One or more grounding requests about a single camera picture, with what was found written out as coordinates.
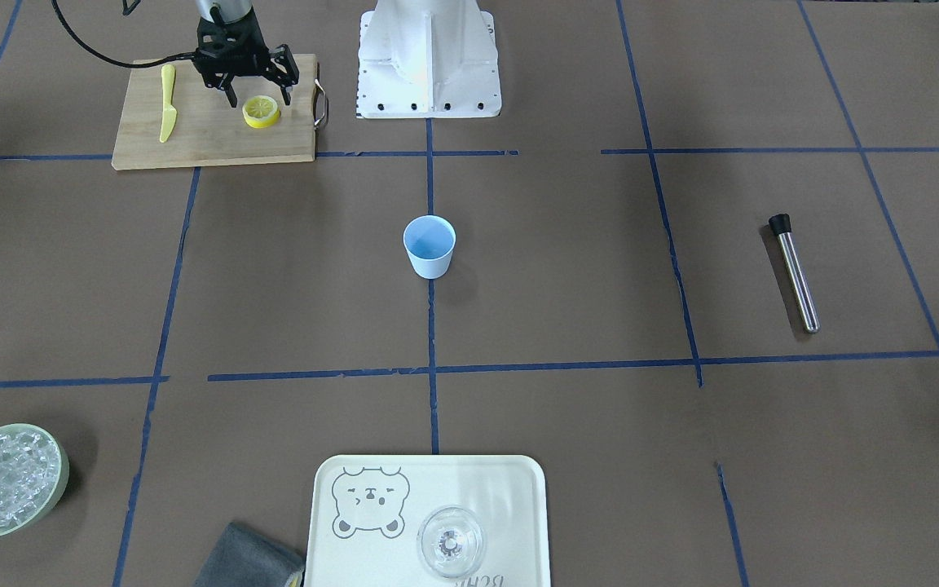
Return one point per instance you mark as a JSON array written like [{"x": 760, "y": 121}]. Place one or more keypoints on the grey folded cloth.
[{"x": 243, "y": 557}]

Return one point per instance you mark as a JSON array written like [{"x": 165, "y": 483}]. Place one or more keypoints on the lemon slices on board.
[{"x": 260, "y": 112}]

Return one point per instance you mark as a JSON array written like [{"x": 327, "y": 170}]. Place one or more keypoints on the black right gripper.
[{"x": 284, "y": 69}]

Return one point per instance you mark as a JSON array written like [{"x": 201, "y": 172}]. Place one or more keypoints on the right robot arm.
[{"x": 235, "y": 9}]

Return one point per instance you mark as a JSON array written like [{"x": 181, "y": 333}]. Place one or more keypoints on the bamboo cutting board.
[{"x": 209, "y": 132}]

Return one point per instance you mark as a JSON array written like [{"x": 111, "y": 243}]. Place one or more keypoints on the yellow plastic knife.
[{"x": 169, "y": 113}]

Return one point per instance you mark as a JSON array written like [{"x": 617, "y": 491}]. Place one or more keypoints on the cream bear serving tray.
[{"x": 367, "y": 510}]

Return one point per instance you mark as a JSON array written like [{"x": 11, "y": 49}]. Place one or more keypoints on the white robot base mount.
[{"x": 428, "y": 59}]

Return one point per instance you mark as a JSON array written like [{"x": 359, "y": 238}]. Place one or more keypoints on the clear wine glass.
[{"x": 452, "y": 543}]

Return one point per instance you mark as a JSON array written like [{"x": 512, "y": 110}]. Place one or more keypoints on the light blue paper cup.
[{"x": 429, "y": 242}]

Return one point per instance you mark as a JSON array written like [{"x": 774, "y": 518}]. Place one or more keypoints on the steel muddler black tip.
[{"x": 781, "y": 227}]

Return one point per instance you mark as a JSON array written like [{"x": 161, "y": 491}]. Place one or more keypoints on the green bowl of ice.
[{"x": 34, "y": 470}]

